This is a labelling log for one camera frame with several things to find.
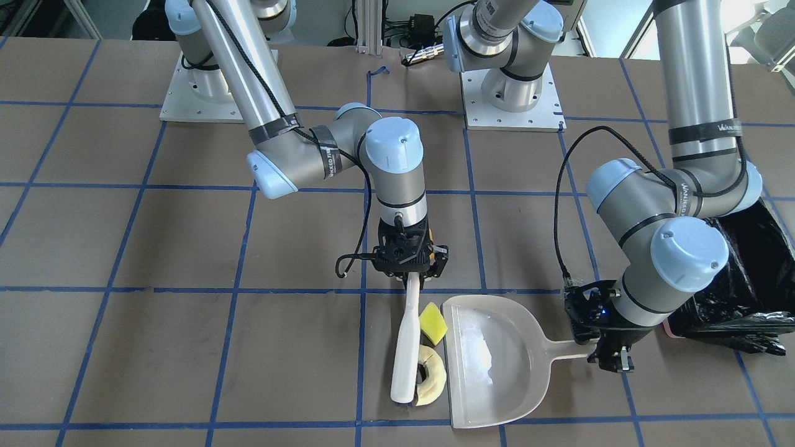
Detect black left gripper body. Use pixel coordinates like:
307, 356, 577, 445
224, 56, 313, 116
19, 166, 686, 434
562, 279, 653, 351

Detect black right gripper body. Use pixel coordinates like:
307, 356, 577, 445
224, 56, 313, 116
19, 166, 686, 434
372, 216, 431, 287

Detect yellow sponge piece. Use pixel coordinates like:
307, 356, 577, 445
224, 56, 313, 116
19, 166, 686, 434
419, 302, 448, 347

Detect beige plastic dustpan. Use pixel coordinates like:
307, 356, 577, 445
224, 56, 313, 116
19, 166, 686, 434
441, 294, 596, 429

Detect beige hand brush black bristles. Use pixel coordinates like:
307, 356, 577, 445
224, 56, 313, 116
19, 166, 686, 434
390, 272, 420, 405

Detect pale curved melon rind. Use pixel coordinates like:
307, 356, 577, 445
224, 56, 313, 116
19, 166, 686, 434
414, 345, 448, 407

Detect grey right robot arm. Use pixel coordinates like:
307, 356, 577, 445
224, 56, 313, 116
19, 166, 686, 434
165, 1, 449, 285

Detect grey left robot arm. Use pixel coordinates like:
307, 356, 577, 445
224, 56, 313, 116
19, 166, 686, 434
443, 1, 763, 373

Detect bin with black bag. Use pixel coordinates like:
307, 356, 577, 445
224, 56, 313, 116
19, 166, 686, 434
667, 200, 794, 356

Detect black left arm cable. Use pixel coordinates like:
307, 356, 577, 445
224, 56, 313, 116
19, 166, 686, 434
552, 126, 687, 283

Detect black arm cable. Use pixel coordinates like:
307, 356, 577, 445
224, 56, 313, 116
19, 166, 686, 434
552, 126, 687, 283
205, 0, 381, 278

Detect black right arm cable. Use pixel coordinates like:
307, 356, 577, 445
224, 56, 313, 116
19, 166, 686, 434
205, 0, 381, 278

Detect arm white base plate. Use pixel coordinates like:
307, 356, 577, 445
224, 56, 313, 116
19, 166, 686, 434
160, 58, 243, 124
460, 65, 566, 132

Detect aluminium frame post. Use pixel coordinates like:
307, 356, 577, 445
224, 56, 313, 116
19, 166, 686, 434
353, 0, 385, 56

